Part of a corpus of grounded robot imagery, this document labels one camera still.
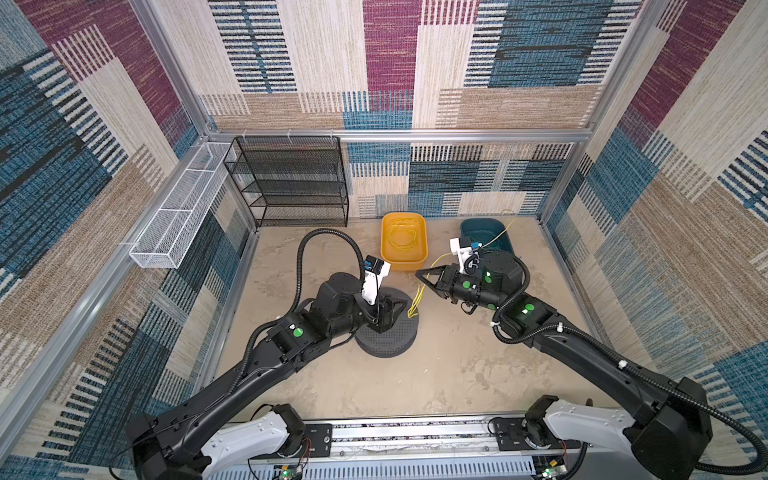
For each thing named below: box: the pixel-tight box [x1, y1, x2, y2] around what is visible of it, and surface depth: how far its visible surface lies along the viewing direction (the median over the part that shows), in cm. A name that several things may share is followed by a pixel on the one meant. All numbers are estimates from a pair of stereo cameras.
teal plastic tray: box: [460, 218, 514, 254], surface depth 114 cm
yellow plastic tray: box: [380, 212, 428, 271], surface depth 113 cm
